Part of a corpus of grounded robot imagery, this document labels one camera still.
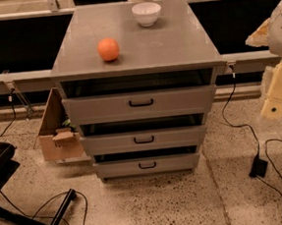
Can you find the grey middle drawer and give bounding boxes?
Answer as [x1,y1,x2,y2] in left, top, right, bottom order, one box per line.
[81,125,206,156]

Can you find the cardboard box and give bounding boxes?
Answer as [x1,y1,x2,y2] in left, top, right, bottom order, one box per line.
[38,87,85,161]

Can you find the grey drawer cabinet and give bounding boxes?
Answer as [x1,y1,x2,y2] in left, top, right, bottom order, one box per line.
[44,0,235,187]

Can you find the grey bottom drawer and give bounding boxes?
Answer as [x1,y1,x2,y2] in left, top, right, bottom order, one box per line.
[92,153,200,179]

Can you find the orange fruit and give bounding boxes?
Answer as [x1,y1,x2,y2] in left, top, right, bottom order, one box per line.
[97,37,120,61]

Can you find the grey drawer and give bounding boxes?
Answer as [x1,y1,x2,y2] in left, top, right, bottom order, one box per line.
[62,85,216,125]
[92,153,200,179]
[81,125,206,156]

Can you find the black floor cable left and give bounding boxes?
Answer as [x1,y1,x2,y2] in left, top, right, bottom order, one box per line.
[0,183,90,225]

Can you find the black adapter cable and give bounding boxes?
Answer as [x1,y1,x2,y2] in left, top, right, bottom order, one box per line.
[217,62,261,161]

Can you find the black power adapter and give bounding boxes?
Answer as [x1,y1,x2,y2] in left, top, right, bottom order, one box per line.
[249,155,268,178]

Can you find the grey top drawer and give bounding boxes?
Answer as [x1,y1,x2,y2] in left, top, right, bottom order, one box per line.
[62,85,216,125]

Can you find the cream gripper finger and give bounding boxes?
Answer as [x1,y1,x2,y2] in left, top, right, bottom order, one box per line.
[260,98,282,120]

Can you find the white bowl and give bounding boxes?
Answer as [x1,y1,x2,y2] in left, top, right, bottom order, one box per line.
[132,2,161,28]

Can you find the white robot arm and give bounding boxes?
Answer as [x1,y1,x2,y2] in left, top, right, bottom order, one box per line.
[246,0,282,120]

